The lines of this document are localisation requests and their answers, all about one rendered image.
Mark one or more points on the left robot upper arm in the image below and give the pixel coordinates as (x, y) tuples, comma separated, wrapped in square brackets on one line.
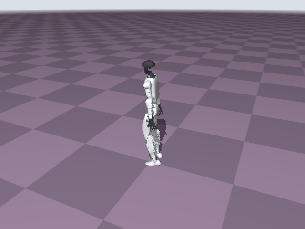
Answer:
[(147, 86)]

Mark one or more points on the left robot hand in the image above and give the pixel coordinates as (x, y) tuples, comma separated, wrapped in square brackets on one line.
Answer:
[(151, 124)]

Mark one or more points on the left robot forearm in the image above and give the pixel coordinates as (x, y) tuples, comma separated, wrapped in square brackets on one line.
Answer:
[(149, 109)]

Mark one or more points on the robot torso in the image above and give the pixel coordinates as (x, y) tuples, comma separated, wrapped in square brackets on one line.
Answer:
[(155, 93)]

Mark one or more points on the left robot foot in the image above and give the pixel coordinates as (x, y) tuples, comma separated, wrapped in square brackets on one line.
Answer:
[(151, 163)]

